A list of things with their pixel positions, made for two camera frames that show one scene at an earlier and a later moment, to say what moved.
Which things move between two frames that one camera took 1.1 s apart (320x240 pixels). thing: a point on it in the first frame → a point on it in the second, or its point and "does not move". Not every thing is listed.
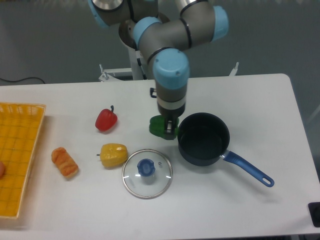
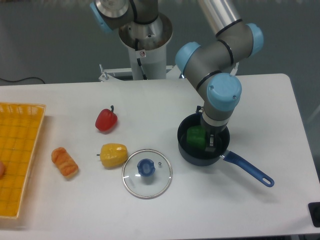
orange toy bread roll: x=62 y=159 does not move
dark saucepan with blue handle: x=203 y=137 does not move
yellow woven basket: x=20 y=126 does not move
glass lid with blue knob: x=147 y=174 does not move
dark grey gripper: x=171 y=117 → x=216 y=134
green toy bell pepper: x=157 y=125 → x=196 y=136
